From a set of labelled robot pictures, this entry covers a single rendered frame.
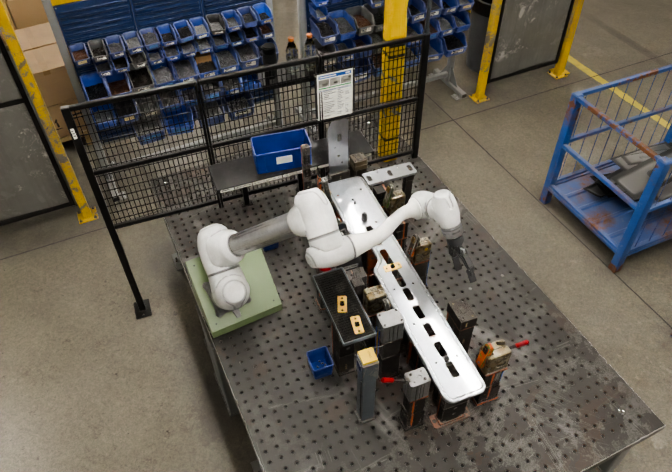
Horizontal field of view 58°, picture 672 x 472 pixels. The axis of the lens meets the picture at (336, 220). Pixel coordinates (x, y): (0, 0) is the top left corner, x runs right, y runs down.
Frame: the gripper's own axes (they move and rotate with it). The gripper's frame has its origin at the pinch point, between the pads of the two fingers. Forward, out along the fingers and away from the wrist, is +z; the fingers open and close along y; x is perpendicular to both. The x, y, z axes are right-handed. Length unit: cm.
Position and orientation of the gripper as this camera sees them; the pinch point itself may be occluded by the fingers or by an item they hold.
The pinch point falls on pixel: (465, 273)
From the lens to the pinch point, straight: 280.4
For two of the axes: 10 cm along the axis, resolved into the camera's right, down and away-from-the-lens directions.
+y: 2.8, 3.1, -9.1
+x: 9.0, -4.1, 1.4
